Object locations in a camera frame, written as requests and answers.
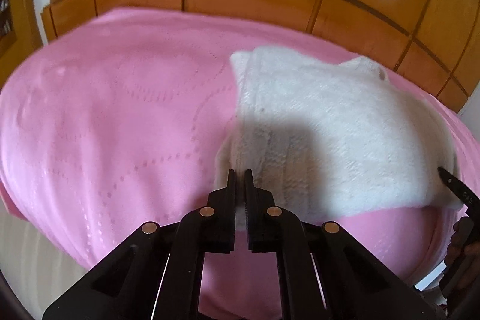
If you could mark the right hand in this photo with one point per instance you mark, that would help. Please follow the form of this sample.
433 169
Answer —
462 259

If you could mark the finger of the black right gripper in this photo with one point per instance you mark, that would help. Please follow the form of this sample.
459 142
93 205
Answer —
459 189

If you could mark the white knitted garment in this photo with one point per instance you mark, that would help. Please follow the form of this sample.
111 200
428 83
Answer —
331 141

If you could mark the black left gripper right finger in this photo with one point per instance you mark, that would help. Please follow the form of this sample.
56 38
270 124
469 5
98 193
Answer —
323 271

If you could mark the pink bed cover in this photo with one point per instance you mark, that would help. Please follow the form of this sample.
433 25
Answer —
119 122

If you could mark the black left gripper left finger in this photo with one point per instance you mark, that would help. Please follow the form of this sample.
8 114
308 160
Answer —
156 272

